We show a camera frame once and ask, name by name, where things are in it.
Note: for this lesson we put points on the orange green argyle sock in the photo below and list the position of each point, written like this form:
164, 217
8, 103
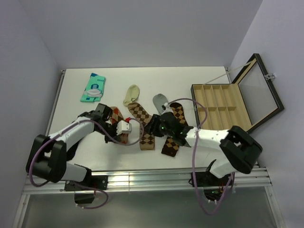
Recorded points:
116, 114

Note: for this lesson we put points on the cream ankle sock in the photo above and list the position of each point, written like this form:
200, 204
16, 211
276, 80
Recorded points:
132, 95

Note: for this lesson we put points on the black blue sock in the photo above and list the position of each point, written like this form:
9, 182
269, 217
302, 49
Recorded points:
72, 151

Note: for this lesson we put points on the brown tan argyle sock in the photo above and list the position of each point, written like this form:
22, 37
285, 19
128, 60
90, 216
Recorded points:
147, 141

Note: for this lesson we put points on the grey ankle sock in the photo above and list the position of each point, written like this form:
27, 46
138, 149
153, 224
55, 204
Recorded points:
159, 102

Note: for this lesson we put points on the black compartment storage box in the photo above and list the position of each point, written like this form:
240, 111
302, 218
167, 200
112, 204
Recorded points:
249, 101

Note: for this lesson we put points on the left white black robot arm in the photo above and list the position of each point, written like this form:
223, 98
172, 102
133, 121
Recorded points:
50, 154

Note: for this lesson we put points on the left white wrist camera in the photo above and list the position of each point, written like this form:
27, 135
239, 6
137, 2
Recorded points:
123, 127

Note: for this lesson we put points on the teal patterned sock pair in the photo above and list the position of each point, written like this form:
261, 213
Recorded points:
94, 89

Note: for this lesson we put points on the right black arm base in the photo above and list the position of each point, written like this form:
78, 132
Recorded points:
214, 194

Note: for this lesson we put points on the metal wall latch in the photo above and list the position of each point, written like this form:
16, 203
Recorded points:
270, 77

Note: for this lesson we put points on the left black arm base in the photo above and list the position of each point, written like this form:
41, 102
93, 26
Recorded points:
85, 193

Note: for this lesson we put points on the dark brown argyle sock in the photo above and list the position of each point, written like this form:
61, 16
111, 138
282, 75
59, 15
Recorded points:
170, 148

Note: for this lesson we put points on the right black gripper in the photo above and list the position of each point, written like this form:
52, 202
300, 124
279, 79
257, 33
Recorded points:
156, 120

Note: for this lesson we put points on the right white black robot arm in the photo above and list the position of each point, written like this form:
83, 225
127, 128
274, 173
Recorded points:
240, 149

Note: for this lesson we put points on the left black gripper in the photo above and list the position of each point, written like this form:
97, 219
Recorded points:
114, 136

